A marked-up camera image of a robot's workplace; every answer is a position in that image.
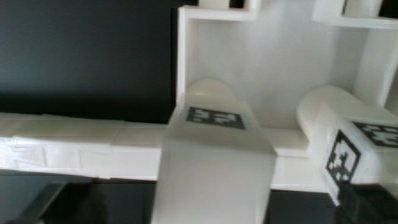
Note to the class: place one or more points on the white U-shaped fence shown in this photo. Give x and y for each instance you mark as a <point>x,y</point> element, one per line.
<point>109,149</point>

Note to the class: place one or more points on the white chair seat part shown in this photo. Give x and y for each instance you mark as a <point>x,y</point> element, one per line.
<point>279,47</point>

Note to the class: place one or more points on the white chair leg with tag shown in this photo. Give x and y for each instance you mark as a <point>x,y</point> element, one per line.
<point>352,134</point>

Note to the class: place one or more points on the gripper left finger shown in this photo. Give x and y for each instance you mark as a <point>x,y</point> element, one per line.
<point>32,214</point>

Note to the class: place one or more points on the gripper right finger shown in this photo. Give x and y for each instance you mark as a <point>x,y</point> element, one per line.
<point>368,204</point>

